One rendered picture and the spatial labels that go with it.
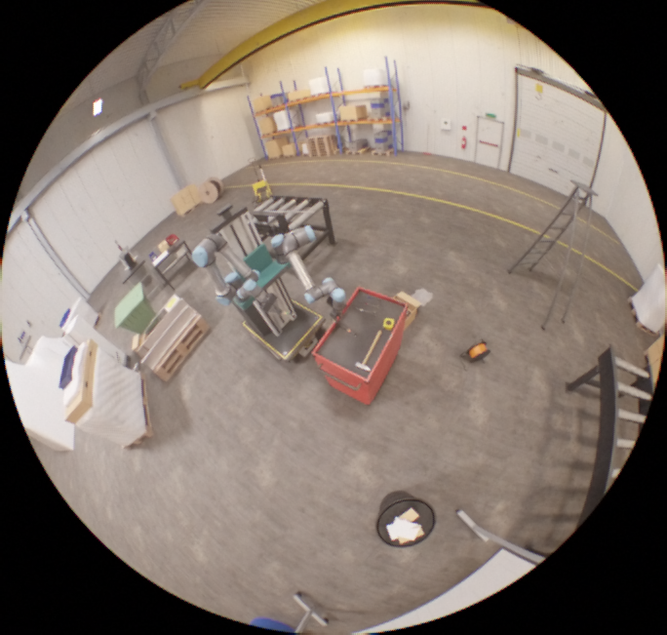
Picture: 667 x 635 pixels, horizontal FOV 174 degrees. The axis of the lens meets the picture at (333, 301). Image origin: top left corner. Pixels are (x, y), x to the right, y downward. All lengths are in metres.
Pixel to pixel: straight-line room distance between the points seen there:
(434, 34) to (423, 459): 12.23
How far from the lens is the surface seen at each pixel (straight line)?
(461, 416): 2.56
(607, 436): 2.89
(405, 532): 1.80
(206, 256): 1.38
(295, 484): 2.50
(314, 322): 2.54
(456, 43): 11.16
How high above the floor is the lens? 2.35
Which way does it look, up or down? 49 degrees down
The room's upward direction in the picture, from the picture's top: 14 degrees counter-clockwise
